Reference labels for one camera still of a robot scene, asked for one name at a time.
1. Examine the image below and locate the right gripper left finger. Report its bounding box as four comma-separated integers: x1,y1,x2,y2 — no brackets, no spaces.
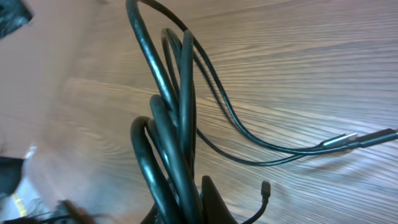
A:
140,204,158,224

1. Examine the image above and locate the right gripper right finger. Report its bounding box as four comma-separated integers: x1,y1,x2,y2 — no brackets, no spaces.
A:
201,175,237,224

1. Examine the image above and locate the black cable bundle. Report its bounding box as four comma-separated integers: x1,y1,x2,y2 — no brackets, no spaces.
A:
126,0,398,224

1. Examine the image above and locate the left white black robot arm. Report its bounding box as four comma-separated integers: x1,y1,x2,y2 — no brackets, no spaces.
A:
1,0,34,39

